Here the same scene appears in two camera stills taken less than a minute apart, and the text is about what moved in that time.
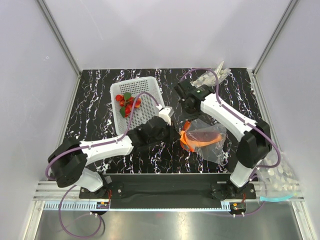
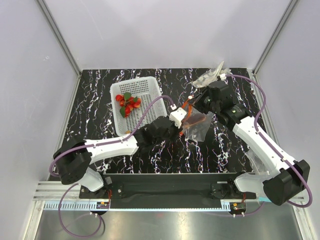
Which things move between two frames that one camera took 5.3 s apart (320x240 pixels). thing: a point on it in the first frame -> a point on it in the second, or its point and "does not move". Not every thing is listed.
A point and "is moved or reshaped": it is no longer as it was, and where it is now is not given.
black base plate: (162, 188) does not move
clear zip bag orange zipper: (207, 140) is moved or reshaped
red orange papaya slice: (190, 140) -> (193, 118)
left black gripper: (172, 134) does not move
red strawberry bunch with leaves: (126, 101) does not move
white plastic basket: (148, 109) does not move
